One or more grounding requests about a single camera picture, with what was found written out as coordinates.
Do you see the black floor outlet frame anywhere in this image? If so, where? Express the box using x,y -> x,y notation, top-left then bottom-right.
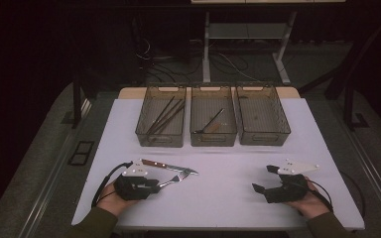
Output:
66,140 -> 95,167

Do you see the black metal stand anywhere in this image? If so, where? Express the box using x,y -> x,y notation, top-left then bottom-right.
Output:
342,82 -> 371,131
71,77 -> 84,130

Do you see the person's right hand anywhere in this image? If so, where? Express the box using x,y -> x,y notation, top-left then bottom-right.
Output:
282,177 -> 334,220

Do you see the hand-held gripper cable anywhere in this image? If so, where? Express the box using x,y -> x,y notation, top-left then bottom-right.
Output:
90,161 -> 134,209
306,171 -> 366,219

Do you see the wooden handled metal fork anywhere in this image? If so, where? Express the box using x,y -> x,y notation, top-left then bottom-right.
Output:
158,169 -> 191,189

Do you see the metal spoon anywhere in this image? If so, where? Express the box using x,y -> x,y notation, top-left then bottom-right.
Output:
193,107 -> 226,135

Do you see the right hand-held gripper cable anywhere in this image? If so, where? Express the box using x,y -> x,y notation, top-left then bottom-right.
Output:
306,171 -> 366,219

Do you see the smoky clear plastic bin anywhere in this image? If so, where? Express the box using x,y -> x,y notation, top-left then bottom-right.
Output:
189,84 -> 238,148
134,84 -> 188,149
235,83 -> 292,147

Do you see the tangle of floor cables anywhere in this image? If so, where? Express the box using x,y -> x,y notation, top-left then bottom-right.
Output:
133,36 -> 257,83

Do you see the wooden handled table knife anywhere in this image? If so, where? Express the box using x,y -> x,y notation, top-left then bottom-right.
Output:
140,158 -> 200,176

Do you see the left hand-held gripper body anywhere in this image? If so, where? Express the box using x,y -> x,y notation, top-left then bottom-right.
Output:
113,159 -> 151,201

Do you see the left hand-held gripper cable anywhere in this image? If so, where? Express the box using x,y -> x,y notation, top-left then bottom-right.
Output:
90,161 -> 134,209

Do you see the person's left hand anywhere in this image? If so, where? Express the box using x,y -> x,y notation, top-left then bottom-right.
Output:
95,180 -> 140,217

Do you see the black chopstick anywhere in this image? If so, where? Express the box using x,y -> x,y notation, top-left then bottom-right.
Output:
145,95 -> 177,136
149,98 -> 184,136

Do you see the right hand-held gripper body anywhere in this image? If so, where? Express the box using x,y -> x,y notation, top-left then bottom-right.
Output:
263,158 -> 320,204

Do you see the metal floor rail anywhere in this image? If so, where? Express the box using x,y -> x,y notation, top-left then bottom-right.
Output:
350,142 -> 381,229
19,98 -> 93,238

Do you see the grey metal desk frame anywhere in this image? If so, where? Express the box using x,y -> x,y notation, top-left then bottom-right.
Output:
201,10 -> 298,86

